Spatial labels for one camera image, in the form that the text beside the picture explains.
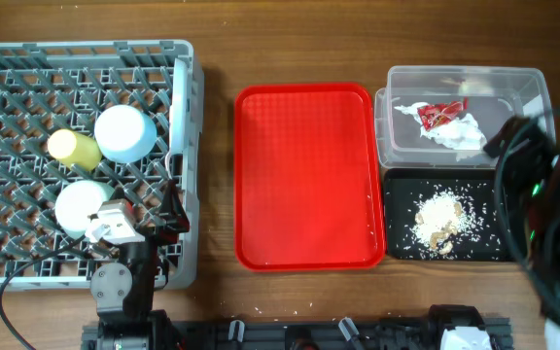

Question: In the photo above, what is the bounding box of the green bowl with rice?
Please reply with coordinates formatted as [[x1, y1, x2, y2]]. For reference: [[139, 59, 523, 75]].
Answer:
[[54, 180, 115, 239]]

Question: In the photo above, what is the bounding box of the white napkin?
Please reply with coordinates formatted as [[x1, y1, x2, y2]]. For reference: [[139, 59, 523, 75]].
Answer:
[[395, 102, 487, 154]]

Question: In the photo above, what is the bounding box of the light blue bowl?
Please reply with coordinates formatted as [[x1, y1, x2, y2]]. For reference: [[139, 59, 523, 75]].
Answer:
[[94, 105, 158, 163]]

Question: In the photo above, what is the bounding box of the yellow plastic cup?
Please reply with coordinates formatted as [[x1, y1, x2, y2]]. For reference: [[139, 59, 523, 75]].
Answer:
[[47, 129, 102, 171]]

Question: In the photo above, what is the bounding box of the red snack wrapper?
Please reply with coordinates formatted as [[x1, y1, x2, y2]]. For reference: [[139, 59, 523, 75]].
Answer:
[[417, 98, 468, 131]]

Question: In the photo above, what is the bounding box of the light blue plate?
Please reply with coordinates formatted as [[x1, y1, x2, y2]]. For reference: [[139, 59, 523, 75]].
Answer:
[[169, 58, 189, 155]]

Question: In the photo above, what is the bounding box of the white plastic fork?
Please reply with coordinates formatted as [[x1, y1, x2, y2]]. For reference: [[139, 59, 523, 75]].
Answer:
[[164, 154, 183, 180]]

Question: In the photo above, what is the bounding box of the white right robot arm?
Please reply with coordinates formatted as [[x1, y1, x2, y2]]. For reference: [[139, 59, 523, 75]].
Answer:
[[483, 114, 560, 328]]

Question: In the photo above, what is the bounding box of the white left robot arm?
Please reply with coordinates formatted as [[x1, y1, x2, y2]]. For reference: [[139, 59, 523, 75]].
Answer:
[[81, 180, 191, 350]]

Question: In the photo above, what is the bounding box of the grey dishwasher rack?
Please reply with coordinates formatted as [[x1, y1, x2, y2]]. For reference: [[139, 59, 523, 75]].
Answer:
[[0, 40, 205, 290]]

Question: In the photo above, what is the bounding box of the clear plastic bin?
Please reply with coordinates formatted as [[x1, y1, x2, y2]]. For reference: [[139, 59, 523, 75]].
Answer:
[[374, 65, 556, 168]]

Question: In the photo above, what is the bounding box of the pile of rice and scraps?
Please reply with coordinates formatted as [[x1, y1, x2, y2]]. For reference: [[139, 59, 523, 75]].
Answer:
[[391, 181, 507, 261]]

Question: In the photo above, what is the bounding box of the black plastic tray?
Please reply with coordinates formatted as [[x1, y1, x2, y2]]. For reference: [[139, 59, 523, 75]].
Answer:
[[383, 168, 512, 262]]

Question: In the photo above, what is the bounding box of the red plastic tray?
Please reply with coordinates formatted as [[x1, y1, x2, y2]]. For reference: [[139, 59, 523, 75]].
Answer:
[[233, 83, 386, 272]]

